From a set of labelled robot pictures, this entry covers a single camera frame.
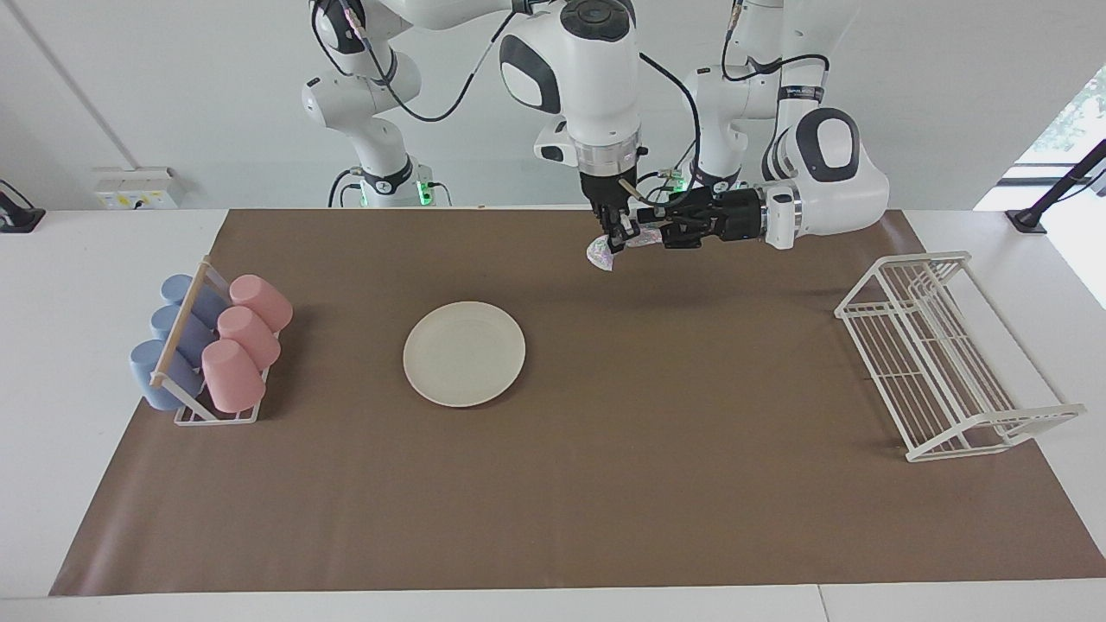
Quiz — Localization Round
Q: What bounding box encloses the pink plastic cup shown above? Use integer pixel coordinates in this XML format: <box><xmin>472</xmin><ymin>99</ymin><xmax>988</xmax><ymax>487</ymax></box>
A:
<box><xmin>201</xmin><ymin>339</ymin><xmax>266</xmax><ymax>414</ymax></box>
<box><xmin>217</xmin><ymin>306</ymin><xmax>282</xmax><ymax>371</ymax></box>
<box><xmin>229</xmin><ymin>275</ymin><xmax>294</xmax><ymax>333</ymax></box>

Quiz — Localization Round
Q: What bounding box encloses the white wall socket box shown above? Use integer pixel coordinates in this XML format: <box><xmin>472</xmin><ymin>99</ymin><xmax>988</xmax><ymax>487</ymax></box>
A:
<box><xmin>93</xmin><ymin>167</ymin><xmax>187</xmax><ymax>210</ymax></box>

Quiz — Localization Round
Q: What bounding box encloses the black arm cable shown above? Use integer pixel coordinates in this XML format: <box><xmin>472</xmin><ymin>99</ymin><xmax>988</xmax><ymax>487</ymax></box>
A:
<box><xmin>341</xmin><ymin>0</ymin><xmax>702</xmax><ymax>208</ymax></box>
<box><xmin>721</xmin><ymin>0</ymin><xmax>832</xmax><ymax>86</ymax></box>

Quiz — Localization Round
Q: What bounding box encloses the clear plastic wrapper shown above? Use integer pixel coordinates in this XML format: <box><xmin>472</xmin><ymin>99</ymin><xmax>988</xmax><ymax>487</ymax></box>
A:
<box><xmin>586</xmin><ymin>226</ymin><xmax>664</xmax><ymax>272</ymax></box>

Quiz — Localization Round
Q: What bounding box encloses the blue plastic cup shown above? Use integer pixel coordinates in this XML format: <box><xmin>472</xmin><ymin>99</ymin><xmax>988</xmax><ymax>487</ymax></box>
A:
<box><xmin>130</xmin><ymin>339</ymin><xmax>207</xmax><ymax>411</ymax></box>
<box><xmin>150</xmin><ymin>304</ymin><xmax>217</xmax><ymax>364</ymax></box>
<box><xmin>161</xmin><ymin>275</ymin><xmax>227</xmax><ymax>329</ymax></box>

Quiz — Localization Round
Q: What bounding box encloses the black angled stand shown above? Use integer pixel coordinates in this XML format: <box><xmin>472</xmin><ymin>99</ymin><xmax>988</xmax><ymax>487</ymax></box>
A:
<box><xmin>1005</xmin><ymin>138</ymin><xmax>1106</xmax><ymax>234</ymax></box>

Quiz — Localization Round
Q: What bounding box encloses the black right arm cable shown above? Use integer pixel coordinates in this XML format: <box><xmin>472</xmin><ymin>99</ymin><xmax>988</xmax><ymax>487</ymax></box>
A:
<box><xmin>341</xmin><ymin>0</ymin><xmax>702</xmax><ymax>208</ymax></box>

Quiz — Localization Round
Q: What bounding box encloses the cream round plate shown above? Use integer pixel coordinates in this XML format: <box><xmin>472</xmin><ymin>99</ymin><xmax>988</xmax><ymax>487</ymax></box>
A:
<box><xmin>403</xmin><ymin>301</ymin><xmax>526</xmax><ymax>409</ymax></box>

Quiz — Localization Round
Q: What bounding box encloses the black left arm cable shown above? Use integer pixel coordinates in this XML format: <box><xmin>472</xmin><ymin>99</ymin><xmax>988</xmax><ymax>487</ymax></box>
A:
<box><xmin>721</xmin><ymin>0</ymin><xmax>832</xmax><ymax>86</ymax></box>

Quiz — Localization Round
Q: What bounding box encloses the wooden white cup rack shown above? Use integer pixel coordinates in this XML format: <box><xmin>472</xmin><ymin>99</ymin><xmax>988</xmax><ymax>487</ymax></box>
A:
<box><xmin>149</xmin><ymin>257</ymin><xmax>282</xmax><ymax>426</ymax></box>

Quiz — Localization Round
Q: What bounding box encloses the brown paper table mat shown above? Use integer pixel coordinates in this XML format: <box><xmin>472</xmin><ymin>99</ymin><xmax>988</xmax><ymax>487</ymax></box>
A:
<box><xmin>49</xmin><ymin>207</ymin><xmax>1106</xmax><ymax>597</ymax></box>

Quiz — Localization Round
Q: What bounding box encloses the white wire dish rack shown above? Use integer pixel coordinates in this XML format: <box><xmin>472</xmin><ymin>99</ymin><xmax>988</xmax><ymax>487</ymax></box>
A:
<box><xmin>834</xmin><ymin>251</ymin><xmax>1088</xmax><ymax>463</ymax></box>

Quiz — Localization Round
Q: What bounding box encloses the black right base cable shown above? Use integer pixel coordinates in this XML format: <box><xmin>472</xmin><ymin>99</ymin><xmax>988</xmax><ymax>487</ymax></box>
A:
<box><xmin>327</xmin><ymin>167</ymin><xmax>364</xmax><ymax>208</ymax></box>

